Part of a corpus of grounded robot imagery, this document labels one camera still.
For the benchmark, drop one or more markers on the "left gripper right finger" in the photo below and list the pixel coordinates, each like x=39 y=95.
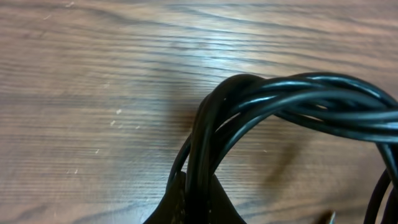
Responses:
x=220 y=208

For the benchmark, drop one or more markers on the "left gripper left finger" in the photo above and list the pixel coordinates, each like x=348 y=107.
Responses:
x=171 y=209

